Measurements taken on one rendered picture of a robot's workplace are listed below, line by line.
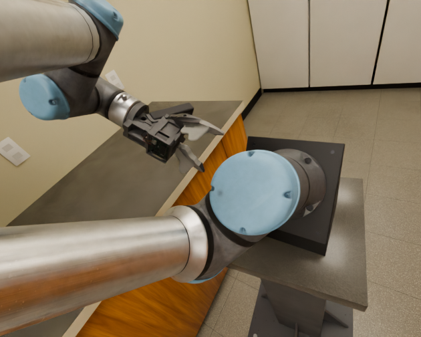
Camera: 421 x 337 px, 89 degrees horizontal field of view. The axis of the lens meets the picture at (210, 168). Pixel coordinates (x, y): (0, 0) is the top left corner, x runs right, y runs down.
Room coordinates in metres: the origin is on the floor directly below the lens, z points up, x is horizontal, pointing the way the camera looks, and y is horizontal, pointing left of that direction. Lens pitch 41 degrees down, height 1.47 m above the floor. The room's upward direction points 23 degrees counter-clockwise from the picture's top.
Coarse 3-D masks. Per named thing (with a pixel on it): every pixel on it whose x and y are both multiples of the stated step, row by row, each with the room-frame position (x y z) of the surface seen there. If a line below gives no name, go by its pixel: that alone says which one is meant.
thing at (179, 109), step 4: (180, 104) 0.51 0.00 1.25; (184, 104) 0.52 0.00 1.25; (188, 104) 0.52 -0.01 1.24; (164, 108) 0.50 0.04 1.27; (168, 108) 0.50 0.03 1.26; (172, 108) 0.50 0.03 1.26; (176, 108) 0.50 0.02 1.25; (180, 108) 0.50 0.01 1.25; (184, 108) 0.50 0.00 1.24; (188, 108) 0.50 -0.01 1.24; (192, 108) 0.51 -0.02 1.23; (152, 112) 0.48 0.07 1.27; (156, 112) 0.48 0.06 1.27; (160, 112) 0.48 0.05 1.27; (164, 112) 0.48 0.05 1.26; (168, 112) 0.48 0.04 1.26; (172, 112) 0.49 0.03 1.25; (176, 112) 0.49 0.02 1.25; (180, 112) 0.49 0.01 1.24; (184, 112) 0.50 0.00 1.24; (188, 112) 0.50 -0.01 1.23; (152, 116) 0.47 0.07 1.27; (156, 116) 0.47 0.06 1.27; (160, 116) 0.47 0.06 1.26
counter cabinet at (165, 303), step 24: (240, 120) 1.00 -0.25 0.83; (240, 144) 0.96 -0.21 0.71; (216, 168) 0.78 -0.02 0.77; (192, 192) 0.66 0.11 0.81; (144, 288) 0.39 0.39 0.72; (168, 288) 0.42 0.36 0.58; (192, 288) 0.47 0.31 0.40; (216, 288) 0.53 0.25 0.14; (96, 312) 0.31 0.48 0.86; (120, 312) 0.33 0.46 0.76; (144, 312) 0.35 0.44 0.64; (168, 312) 0.38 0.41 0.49; (192, 312) 0.41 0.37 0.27; (96, 336) 0.28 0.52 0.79; (120, 336) 0.29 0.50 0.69; (144, 336) 0.30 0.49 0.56; (168, 336) 0.32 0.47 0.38; (192, 336) 0.35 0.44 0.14
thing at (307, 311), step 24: (264, 288) 0.46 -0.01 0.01; (288, 288) 0.22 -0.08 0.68; (264, 312) 0.35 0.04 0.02; (288, 312) 0.24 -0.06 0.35; (312, 312) 0.18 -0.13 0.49; (336, 312) 0.23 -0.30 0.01; (264, 336) 0.25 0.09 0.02; (288, 336) 0.22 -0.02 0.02; (312, 336) 0.18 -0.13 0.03; (336, 336) 0.14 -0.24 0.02
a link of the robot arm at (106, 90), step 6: (102, 78) 0.57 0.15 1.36; (96, 84) 0.50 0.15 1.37; (102, 84) 0.52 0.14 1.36; (108, 84) 0.53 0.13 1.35; (102, 90) 0.50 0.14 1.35; (108, 90) 0.51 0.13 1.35; (114, 90) 0.51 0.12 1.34; (120, 90) 0.51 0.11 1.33; (102, 96) 0.49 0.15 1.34; (108, 96) 0.49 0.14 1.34; (114, 96) 0.49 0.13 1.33; (102, 102) 0.49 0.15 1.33; (108, 102) 0.48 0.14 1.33; (102, 108) 0.49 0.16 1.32; (108, 108) 0.48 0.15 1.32; (102, 114) 0.49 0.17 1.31
